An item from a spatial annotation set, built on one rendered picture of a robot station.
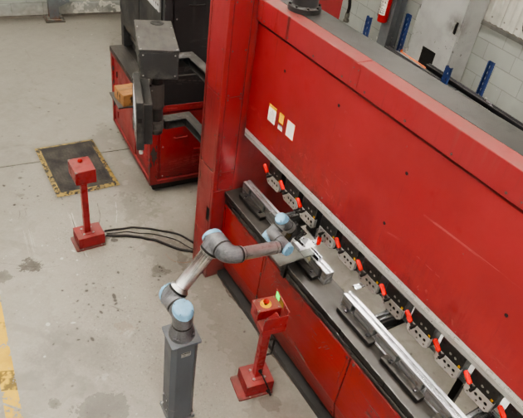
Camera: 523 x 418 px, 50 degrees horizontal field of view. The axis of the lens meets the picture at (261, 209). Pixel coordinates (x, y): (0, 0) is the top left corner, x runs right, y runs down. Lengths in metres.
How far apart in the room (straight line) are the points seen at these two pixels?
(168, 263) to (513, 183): 3.17
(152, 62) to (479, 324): 2.37
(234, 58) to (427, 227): 1.66
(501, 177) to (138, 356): 2.79
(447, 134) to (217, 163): 1.94
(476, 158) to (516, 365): 0.89
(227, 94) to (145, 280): 1.76
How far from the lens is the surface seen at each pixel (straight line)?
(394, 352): 3.22
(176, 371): 3.42
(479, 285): 2.61
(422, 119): 2.57
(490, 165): 2.38
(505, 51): 7.63
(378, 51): 3.03
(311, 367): 3.79
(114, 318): 4.40
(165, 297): 3.20
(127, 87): 4.99
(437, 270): 2.75
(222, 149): 3.92
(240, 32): 3.56
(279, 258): 3.47
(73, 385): 4.08
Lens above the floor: 3.34
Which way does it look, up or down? 38 degrees down
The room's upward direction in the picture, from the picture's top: 9 degrees clockwise
